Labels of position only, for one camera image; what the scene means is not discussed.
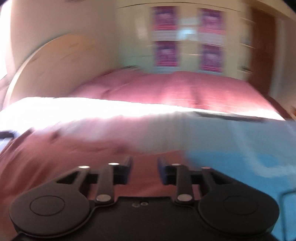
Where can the purple poster lower right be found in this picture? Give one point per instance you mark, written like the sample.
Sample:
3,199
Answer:
211,58

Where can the purple poster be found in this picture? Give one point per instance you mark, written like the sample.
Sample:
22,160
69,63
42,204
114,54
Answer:
164,18
212,21
166,53
211,58

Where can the pink knit garment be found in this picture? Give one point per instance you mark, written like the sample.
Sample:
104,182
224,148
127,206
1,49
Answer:
35,158

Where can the purple poster upper left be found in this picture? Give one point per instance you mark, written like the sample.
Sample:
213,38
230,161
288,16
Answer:
164,18

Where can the blue patterned bed quilt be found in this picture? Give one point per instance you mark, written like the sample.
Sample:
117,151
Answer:
257,151

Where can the pink bed cover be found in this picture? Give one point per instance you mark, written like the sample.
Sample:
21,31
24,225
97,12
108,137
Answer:
180,88

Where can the cream glossy wardrobe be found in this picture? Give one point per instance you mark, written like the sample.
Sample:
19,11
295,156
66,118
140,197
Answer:
135,27

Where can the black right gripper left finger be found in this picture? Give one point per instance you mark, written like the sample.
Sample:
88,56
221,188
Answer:
61,205

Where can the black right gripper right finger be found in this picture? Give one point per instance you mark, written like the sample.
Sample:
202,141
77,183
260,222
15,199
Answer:
223,203

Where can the cream curved headboard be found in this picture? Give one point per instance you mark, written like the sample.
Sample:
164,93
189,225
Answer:
58,67

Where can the brown wooden door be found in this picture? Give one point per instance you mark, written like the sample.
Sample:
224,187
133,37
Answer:
263,53

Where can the purple poster upper right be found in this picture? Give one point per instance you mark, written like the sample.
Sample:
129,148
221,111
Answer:
212,21

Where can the purple poster lower left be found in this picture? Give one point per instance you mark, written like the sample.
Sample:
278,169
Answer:
166,53

